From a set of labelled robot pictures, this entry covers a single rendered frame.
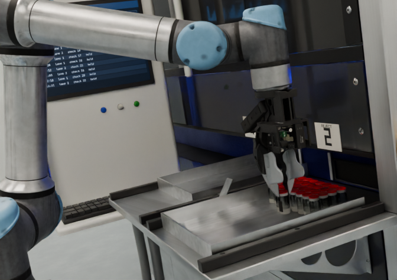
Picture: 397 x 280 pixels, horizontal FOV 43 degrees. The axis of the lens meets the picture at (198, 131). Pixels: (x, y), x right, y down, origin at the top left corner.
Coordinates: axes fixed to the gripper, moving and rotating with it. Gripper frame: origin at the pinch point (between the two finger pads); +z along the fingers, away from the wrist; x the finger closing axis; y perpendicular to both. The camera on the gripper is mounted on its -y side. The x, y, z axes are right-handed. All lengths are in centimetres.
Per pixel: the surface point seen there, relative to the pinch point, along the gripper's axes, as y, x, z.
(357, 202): 7.8, 12.1, 4.7
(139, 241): -97, -6, 37
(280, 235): 9.7, -7.1, 5.5
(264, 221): -3.8, -2.5, 7.3
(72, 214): -69, -32, 13
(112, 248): -262, 14, 96
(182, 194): -32.9, -9.0, 5.4
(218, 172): -52, 10, 7
